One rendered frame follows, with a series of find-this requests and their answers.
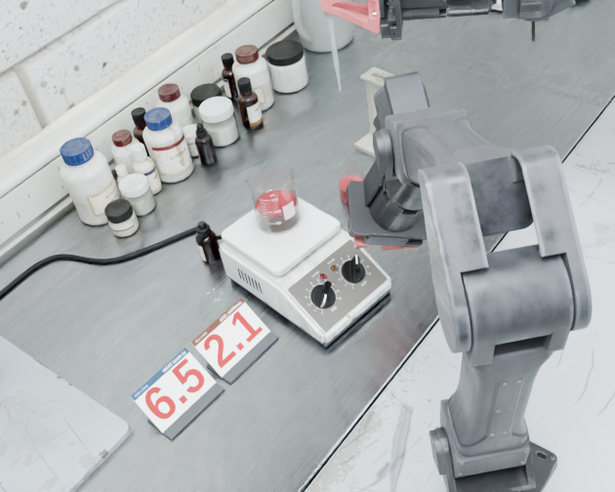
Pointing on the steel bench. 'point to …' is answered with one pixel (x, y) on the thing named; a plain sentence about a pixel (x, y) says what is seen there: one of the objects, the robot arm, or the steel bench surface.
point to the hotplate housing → (271, 295)
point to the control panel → (345, 292)
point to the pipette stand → (371, 106)
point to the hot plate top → (316, 233)
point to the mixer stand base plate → (37, 425)
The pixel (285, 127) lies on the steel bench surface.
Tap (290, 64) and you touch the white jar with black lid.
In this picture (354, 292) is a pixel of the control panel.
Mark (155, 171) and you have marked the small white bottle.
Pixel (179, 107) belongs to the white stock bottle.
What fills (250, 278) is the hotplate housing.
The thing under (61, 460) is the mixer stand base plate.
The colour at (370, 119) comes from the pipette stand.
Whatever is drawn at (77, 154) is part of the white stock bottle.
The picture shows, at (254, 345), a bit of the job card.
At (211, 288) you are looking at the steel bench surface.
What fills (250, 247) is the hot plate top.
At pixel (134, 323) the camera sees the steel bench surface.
